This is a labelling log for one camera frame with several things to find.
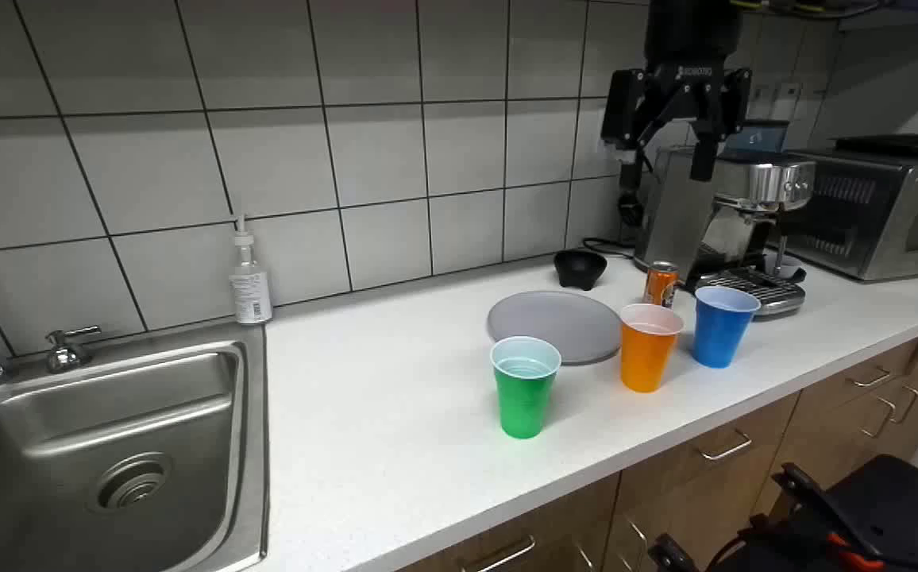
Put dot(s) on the orange soda can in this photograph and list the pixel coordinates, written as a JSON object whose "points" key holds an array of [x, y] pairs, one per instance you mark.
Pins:
{"points": [[663, 282]]}

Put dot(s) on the orange plastic cup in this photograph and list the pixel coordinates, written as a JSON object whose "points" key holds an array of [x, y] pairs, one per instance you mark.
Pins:
{"points": [[649, 354]]}

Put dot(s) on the green plastic cup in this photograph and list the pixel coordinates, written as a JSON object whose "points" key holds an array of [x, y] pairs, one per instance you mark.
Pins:
{"points": [[526, 398]]}

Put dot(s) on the small black bowl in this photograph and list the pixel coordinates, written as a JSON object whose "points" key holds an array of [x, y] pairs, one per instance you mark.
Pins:
{"points": [[578, 272]]}

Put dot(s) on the blue translucent container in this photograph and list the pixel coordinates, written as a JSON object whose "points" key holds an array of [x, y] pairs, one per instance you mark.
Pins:
{"points": [[760, 137]]}

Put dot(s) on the wooden base cabinet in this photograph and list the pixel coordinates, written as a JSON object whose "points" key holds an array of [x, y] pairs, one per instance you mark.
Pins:
{"points": [[690, 495]]}

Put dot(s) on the stainless steel sink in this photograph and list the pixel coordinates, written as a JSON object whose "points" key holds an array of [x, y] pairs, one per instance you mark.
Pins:
{"points": [[110, 454]]}

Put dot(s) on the blue plastic cup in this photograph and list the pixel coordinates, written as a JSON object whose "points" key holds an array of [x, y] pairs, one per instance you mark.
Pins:
{"points": [[719, 334]]}

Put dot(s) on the clear soap pump bottle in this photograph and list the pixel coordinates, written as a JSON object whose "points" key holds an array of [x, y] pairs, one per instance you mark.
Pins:
{"points": [[249, 290]]}

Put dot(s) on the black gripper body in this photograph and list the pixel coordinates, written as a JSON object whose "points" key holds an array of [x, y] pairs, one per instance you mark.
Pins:
{"points": [[690, 32]]}

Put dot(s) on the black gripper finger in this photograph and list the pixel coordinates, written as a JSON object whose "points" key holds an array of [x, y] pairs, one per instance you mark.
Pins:
{"points": [[713, 114], [626, 104]]}

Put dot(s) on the black cart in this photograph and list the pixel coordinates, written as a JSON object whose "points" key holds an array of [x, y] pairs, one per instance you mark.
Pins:
{"points": [[880, 519]]}

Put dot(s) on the stainless espresso machine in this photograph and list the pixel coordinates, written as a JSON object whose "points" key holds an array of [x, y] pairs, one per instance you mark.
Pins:
{"points": [[755, 201]]}

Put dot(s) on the grey round plate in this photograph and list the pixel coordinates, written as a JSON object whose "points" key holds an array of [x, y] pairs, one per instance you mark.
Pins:
{"points": [[557, 318]]}

